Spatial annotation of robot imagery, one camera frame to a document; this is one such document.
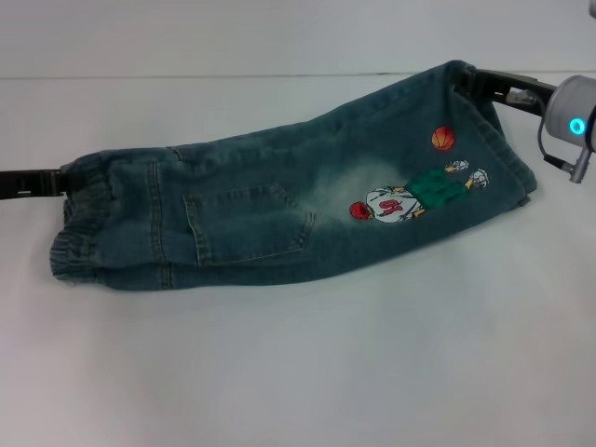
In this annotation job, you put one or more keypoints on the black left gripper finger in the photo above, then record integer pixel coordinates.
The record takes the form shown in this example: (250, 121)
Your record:
(37, 184)

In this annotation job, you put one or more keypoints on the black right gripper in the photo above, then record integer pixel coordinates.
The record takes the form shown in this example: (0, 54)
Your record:
(500, 86)

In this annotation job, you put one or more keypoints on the blue denim shorts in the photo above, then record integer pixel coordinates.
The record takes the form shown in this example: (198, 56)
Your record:
(233, 195)

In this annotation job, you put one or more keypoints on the clear network plug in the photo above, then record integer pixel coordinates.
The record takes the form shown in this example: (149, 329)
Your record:
(519, 97)

